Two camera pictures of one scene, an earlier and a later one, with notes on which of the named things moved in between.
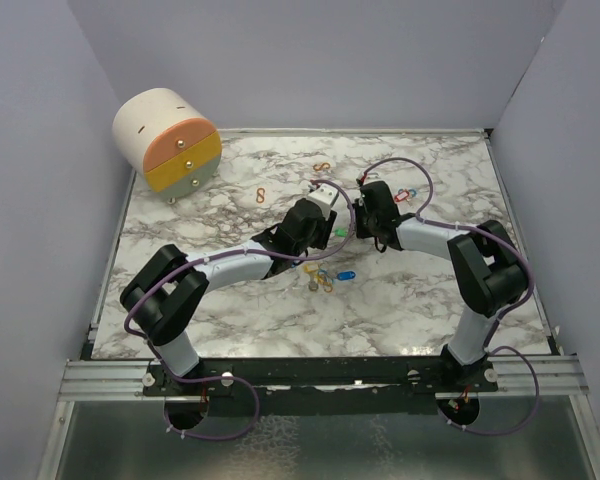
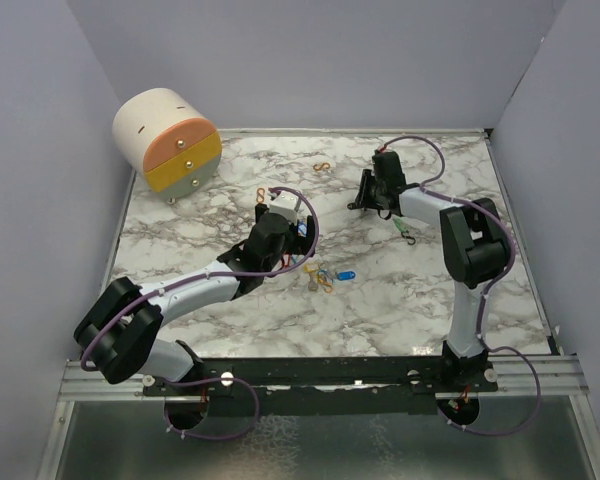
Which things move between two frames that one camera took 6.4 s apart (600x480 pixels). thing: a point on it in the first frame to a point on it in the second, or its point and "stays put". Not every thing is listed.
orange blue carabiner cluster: (324, 278) stays put
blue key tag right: (346, 275) stays put
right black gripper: (360, 232) to (363, 199)
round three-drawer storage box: (165, 136) stays put
